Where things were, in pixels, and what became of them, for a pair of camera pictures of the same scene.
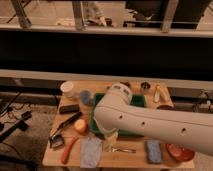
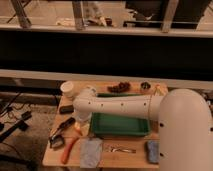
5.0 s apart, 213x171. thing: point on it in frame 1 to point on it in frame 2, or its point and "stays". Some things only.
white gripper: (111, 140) to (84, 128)
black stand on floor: (22, 125) stays
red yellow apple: (81, 126) stays
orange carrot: (68, 149) stays
